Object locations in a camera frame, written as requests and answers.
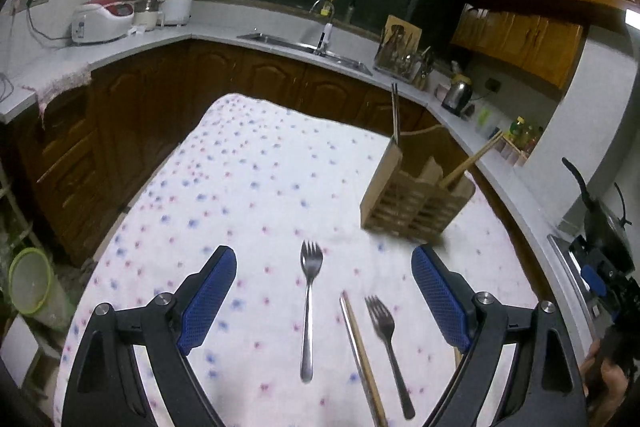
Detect wooden chopstick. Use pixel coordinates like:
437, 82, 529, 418
342, 289, 391, 427

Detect dish rack with utensils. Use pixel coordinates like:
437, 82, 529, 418
374, 15, 434, 86

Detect person right hand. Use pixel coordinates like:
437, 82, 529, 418
579, 340, 629, 423

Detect black pan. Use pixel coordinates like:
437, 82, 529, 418
562, 157, 634, 275

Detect green rimmed basin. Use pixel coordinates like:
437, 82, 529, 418
9, 247, 53, 317

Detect dark steel fork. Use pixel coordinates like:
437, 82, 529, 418
364, 296, 416, 421

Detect oil bottles on counter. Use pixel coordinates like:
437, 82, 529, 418
501, 116, 544, 166

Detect chopstick in holder right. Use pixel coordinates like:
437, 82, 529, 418
438, 131, 503, 190

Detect wooden utensil holder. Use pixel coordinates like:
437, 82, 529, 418
360, 124, 476, 243

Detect white dotted table cloth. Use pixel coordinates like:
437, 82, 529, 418
52, 92, 551, 427

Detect steel spork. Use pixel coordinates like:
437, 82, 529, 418
300, 242, 323, 384

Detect steel electric kettle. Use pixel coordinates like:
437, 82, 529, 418
442, 61, 473, 116

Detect upper wooden cabinets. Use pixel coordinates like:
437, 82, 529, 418
451, 0, 640, 90

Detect white red rice cooker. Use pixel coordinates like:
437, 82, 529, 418
70, 0, 134, 44

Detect steel sink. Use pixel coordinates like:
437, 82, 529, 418
238, 32, 372, 76

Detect white pot cooker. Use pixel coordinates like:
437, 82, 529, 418
160, 0, 193, 26

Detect yellow bottle on sill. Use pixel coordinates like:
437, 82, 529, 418
320, 0, 335, 17

